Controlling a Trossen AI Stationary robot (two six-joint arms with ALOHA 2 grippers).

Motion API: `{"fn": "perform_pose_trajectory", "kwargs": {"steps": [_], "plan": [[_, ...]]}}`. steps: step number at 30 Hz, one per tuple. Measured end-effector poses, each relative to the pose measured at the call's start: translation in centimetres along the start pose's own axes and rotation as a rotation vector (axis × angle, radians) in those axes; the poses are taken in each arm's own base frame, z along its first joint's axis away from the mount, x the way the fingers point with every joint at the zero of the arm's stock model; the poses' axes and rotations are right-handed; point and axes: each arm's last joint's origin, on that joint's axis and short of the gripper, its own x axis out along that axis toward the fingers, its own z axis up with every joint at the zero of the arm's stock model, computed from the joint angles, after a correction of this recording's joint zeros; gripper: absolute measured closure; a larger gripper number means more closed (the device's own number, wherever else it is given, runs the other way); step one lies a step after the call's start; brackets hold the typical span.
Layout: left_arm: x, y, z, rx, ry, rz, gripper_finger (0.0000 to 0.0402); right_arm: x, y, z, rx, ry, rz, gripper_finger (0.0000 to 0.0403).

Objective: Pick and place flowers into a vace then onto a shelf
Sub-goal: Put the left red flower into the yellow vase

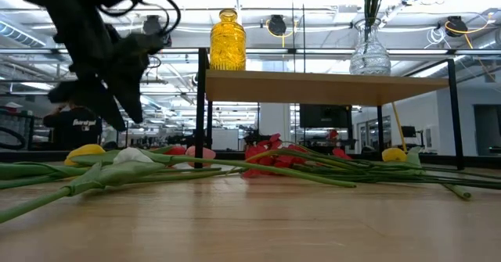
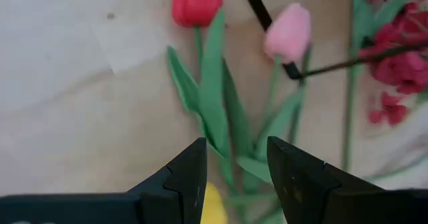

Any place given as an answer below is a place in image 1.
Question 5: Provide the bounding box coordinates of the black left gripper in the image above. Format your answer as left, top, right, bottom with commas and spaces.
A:
22, 0, 165, 132

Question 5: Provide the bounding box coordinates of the pink tulip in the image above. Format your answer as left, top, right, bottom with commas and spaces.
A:
0, 145, 217, 224

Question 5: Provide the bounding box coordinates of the yellow glass vase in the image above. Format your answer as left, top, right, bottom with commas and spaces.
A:
209, 8, 247, 71

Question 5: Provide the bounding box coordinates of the person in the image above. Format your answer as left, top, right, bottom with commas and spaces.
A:
41, 101, 104, 152

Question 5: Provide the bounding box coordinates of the large black monitor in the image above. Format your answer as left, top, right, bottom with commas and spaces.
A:
299, 104, 353, 129

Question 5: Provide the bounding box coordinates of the black ceiling cable reel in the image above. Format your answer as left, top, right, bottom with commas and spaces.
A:
142, 14, 173, 48
445, 15, 470, 38
265, 14, 289, 38

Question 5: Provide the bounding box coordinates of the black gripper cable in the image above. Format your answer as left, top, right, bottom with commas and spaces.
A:
97, 0, 182, 36

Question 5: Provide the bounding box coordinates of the black curved hose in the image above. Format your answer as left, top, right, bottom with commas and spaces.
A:
0, 125, 27, 150

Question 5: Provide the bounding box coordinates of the wooden shelf black frame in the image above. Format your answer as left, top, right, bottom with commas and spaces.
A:
195, 47, 466, 171

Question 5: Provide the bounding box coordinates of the yellow hanging cord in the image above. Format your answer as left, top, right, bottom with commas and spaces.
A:
391, 102, 407, 152

